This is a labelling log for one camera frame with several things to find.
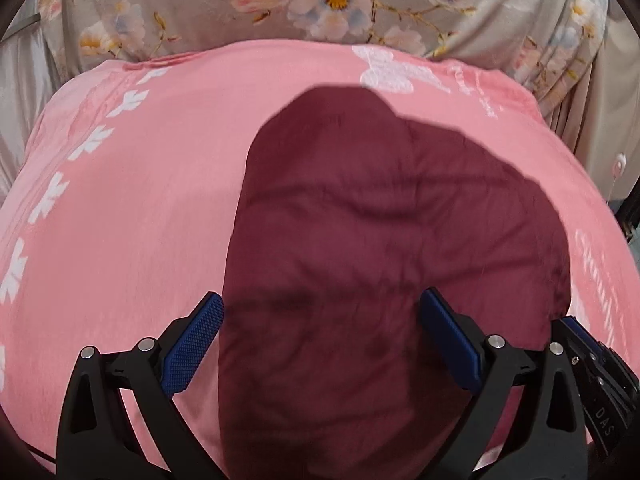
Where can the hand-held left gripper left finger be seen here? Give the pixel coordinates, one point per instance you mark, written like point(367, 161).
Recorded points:
point(195, 345)

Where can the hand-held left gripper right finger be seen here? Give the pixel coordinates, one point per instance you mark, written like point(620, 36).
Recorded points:
point(450, 340)

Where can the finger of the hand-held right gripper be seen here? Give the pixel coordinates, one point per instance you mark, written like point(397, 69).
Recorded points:
point(582, 332)

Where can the maroon puffer jacket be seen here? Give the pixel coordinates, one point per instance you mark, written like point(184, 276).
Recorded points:
point(375, 235)

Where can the pink printed blanket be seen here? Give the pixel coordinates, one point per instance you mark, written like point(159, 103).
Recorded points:
point(150, 185)

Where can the grey floral cloth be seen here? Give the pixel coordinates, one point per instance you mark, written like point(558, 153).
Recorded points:
point(200, 0)

